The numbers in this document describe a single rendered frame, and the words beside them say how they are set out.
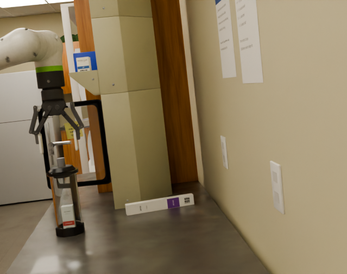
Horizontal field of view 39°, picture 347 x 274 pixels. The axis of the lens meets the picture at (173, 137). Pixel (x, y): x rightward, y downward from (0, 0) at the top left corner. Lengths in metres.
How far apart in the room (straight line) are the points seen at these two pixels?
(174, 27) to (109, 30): 0.48
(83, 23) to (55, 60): 0.70
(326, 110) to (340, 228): 0.20
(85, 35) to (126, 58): 0.43
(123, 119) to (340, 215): 1.28
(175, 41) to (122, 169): 0.71
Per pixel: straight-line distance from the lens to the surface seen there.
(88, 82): 2.00
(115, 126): 2.00
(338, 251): 0.90
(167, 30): 2.38
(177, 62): 2.38
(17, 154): 7.09
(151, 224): 1.77
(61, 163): 1.76
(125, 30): 2.02
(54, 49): 1.71
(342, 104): 0.79
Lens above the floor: 1.43
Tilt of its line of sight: 6 degrees down
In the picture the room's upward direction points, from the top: 6 degrees counter-clockwise
